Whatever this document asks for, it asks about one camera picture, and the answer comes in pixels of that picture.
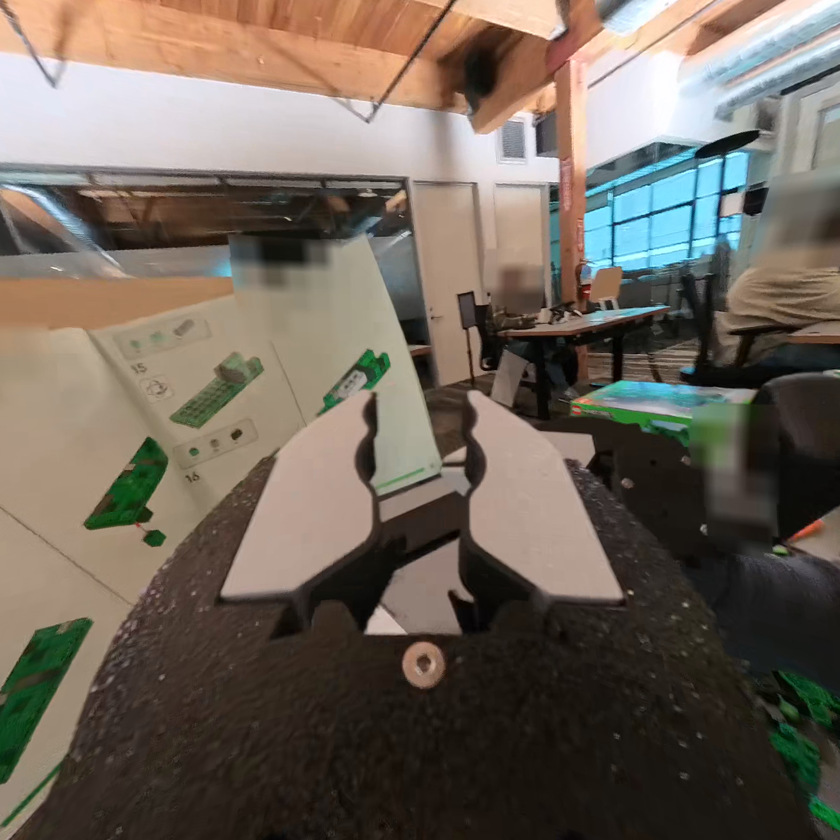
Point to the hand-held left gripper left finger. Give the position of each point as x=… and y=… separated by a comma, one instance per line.
x=308, y=512

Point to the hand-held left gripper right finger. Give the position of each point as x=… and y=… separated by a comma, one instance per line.
x=538, y=518

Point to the toy instruction booklet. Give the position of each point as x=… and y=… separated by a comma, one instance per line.
x=65, y=426

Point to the pile of green toy bricks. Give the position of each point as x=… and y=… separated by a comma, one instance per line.
x=797, y=748

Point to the wooden office desk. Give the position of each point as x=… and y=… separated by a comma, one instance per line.
x=590, y=318

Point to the green toy set box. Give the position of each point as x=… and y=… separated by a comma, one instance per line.
x=656, y=400

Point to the white leaning panel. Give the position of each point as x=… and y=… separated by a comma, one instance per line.
x=512, y=380

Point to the orange brick separator tool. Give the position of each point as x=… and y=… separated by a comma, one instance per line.
x=807, y=528

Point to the black office chair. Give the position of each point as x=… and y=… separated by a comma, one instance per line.
x=699, y=308

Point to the black framed floor sign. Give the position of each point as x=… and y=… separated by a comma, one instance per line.
x=471, y=308

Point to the red fire extinguisher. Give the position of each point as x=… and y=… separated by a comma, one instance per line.
x=584, y=285

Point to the white door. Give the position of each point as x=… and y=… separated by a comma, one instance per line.
x=522, y=223
x=449, y=262

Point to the large exterior window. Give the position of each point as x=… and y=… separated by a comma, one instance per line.
x=656, y=216

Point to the wooden pillar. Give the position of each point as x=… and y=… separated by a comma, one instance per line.
x=571, y=197

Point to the interior glass window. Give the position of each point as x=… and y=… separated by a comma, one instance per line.
x=197, y=210

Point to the black floor lamp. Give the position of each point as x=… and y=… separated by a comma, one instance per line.
x=725, y=143

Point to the wall air vent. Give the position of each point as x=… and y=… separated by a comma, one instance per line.
x=512, y=141

